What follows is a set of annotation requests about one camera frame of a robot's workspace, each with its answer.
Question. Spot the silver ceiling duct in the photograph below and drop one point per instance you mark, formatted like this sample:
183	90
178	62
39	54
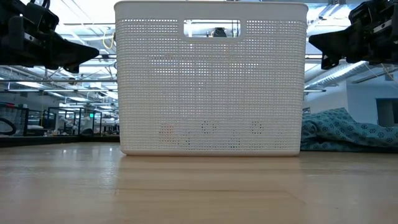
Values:
339	76

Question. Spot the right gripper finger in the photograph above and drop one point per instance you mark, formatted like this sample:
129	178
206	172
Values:
335	42
339	56

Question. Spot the white perforated plastic basket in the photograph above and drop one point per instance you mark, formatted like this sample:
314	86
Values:
211	93

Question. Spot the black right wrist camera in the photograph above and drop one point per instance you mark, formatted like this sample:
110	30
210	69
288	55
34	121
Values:
360	14

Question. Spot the dark wall panel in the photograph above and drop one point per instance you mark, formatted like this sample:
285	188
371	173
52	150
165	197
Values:
387	112

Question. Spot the black framed work cell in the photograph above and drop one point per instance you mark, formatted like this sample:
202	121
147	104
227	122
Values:
26	119
79	121

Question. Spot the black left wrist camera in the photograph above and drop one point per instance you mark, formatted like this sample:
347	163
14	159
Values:
43	18

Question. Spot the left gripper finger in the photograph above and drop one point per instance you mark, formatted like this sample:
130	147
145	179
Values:
68	51
81	63

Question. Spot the black aluminium table frame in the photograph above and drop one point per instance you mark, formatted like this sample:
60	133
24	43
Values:
62	140

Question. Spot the teal patterned cloth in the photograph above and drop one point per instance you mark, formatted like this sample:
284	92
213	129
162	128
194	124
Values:
342	130

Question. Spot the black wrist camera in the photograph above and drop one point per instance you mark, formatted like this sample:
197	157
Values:
360	14
43	18

